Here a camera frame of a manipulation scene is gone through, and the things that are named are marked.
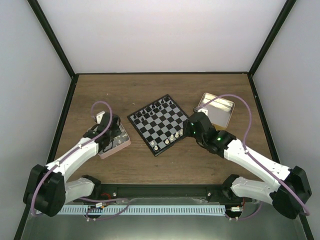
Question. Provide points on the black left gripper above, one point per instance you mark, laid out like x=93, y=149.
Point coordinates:
x=117, y=129

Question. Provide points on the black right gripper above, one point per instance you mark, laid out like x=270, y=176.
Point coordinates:
x=186, y=128

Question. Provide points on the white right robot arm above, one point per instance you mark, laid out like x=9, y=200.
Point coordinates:
x=286, y=189

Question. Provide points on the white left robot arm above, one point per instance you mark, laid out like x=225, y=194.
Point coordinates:
x=48, y=188

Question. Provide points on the pink tin with pieces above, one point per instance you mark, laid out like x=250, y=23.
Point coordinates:
x=119, y=139

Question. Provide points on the black grey chess board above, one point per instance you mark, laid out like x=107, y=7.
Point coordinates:
x=160, y=129

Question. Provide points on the black chess pieces row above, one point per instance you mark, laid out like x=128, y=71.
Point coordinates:
x=154, y=110

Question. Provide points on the yellow empty tin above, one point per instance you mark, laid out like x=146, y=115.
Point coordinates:
x=219, y=111

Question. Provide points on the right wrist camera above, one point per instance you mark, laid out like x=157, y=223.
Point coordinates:
x=199, y=109

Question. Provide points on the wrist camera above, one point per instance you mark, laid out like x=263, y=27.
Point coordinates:
x=199, y=109
x=99, y=117

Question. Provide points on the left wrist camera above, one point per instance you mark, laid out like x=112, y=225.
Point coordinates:
x=99, y=117

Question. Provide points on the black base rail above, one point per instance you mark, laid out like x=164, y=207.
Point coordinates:
x=210, y=192

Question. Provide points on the light blue slotted cable duct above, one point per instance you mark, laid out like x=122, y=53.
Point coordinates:
x=147, y=210

